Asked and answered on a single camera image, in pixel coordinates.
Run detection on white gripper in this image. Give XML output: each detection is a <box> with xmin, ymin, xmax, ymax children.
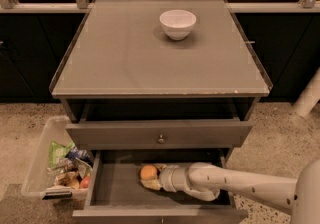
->
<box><xmin>141</xmin><ymin>163</ymin><xmax>186</xmax><ymax>192</ymax></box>

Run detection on open grey middle drawer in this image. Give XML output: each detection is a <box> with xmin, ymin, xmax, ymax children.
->
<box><xmin>73</xmin><ymin>149</ymin><xmax>248</xmax><ymax>224</ymax></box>

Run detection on white ceramic bowl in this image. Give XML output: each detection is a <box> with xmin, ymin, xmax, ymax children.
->
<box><xmin>159</xmin><ymin>9</ymin><xmax>197</xmax><ymax>41</ymax></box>

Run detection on grey top drawer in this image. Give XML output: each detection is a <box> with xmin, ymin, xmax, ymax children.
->
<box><xmin>66</xmin><ymin>119</ymin><xmax>252</xmax><ymax>150</ymax></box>

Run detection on red apple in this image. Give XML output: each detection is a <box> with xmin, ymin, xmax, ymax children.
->
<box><xmin>80</xmin><ymin>176</ymin><xmax>91</xmax><ymax>188</ymax></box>

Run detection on round metal drawer knob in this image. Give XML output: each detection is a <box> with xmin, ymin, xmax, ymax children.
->
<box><xmin>157</xmin><ymin>134</ymin><xmax>166</xmax><ymax>144</ymax></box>

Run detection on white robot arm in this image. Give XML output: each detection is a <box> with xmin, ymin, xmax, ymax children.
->
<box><xmin>139</xmin><ymin>160</ymin><xmax>320</xmax><ymax>224</ymax></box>

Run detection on green snack bag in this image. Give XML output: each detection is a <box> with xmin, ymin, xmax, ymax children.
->
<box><xmin>48</xmin><ymin>141</ymin><xmax>74</xmax><ymax>168</ymax></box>

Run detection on grey drawer cabinet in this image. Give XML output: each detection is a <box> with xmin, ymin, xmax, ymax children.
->
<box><xmin>49</xmin><ymin>0</ymin><xmax>274</xmax><ymax>224</ymax></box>

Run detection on crumpled snack packets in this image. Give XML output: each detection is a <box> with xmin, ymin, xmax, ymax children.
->
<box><xmin>47</xmin><ymin>145</ymin><xmax>93</xmax><ymax>190</ymax></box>

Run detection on white cylindrical post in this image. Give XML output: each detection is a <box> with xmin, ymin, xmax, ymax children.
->
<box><xmin>293</xmin><ymin>68</ymin><xmax>320</xmax><ymax>117</ymax></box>

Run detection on clear plastic storage bin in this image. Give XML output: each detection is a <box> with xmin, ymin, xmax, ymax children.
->
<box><xmin>21</xmin><ymin>116</ymin><xmax>88</xmax><ymax>200</ymax></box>

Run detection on orange fruit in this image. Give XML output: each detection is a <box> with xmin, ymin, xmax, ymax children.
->
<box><xmin>140</xmin><ymin>165</ymin><xmax>158</xmax><ymax>181</ymax></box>

